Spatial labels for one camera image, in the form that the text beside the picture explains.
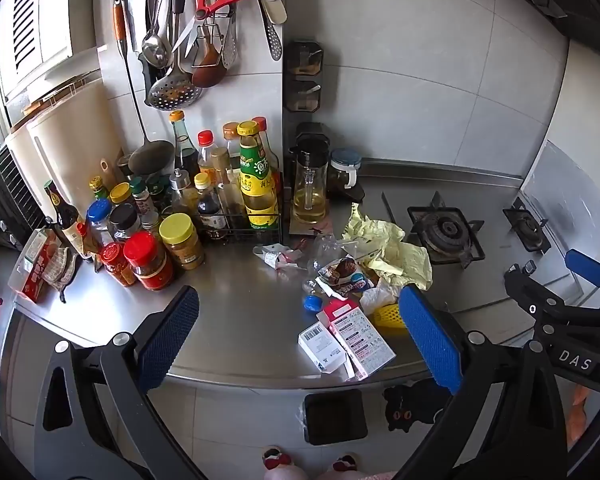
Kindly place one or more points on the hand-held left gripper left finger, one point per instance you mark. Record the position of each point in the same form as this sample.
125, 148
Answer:
170, 340

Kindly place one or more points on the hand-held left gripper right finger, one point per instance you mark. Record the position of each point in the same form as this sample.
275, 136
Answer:
430, 340

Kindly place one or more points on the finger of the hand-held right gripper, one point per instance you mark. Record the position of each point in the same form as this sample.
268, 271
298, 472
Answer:
586, 265
535, 300

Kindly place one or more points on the yellow plastic mesh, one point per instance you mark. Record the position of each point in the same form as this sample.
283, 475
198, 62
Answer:
387, 316

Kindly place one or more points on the white tissue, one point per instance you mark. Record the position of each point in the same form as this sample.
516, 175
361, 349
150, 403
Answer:
380, 296

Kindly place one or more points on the small white barcode box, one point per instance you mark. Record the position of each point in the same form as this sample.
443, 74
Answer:
320, 345

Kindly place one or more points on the chocolate snack wrapper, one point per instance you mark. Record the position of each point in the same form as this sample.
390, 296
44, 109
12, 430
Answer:
345, 270

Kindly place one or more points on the black plastic bin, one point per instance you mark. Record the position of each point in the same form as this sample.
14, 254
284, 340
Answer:
335, 417

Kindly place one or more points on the pink and white box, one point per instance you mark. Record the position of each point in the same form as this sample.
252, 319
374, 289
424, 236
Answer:
362, 347

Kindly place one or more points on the black cat floor sticker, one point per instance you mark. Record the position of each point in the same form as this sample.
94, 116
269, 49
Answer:
410, 405

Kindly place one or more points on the gas stove burner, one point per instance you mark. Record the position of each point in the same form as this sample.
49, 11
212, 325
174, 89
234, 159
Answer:
447, 232
527, 227

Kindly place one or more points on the clear splash guard sheet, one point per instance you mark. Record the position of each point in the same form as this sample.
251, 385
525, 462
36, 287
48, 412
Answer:
565, 195

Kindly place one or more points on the large red lid jar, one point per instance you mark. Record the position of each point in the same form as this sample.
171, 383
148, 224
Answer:
147, 260

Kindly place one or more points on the yellow crumpled paper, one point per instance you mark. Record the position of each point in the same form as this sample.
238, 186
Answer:
395, 255

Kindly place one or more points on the small red lid jar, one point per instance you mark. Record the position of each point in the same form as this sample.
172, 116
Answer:
116, 262

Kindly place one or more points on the large yellow lid jar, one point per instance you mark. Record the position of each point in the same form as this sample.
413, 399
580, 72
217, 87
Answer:
182, 242

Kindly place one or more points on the blue bottle cap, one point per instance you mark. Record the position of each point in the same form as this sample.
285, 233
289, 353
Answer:
313, 303

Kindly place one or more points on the patterned snack bag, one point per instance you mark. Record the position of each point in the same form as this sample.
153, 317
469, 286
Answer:
62, 270

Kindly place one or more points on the black lid jar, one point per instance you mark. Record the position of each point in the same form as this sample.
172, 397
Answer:
124, 220

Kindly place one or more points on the crumpled white packet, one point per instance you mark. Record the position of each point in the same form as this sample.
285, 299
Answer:
275, 255

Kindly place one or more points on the small yellow cap soy bottle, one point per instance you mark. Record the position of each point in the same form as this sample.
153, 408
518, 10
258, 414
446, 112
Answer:
209, 205

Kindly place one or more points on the red bow slipper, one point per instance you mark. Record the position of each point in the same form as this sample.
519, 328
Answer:
344, 462
277, 458

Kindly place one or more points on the red cardboard box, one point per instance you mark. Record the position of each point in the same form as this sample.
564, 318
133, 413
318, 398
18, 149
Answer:
35, 272

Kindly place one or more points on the small yellow lid jar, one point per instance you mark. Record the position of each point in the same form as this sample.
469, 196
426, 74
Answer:
121, 193

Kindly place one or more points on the dark sauce bottle brown label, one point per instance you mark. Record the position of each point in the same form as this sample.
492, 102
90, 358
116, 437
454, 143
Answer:
65, 220

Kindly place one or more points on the pink fleece clothing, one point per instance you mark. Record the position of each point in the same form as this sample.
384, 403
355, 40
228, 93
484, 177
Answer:
285, 475

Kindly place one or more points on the yellow label oil bottle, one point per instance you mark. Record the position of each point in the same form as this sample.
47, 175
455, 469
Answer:
257, 180

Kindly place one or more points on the glass jar blue lid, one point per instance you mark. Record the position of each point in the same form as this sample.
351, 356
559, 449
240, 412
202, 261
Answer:
344, 172

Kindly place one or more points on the red cap sauce bottle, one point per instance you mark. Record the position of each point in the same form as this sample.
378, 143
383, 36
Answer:
206, 152

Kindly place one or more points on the glass oil dispenser black lid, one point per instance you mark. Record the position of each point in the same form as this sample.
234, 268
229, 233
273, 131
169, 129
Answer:
310, 185

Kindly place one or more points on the black dish rack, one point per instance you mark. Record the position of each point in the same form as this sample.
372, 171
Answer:
10, 200

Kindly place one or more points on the cream cutting board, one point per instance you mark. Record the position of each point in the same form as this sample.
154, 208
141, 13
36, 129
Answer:
75, 145

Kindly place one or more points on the steel slotted skimmer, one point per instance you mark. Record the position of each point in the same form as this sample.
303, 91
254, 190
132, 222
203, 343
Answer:
172, 90

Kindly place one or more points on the brown ladle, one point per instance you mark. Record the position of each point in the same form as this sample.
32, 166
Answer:
207, 67

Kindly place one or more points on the steel spoon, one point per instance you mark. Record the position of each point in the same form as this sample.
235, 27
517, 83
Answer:
155, 47

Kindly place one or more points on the black wall spice box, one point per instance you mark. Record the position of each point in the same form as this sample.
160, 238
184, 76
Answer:
304, 95
304, 57

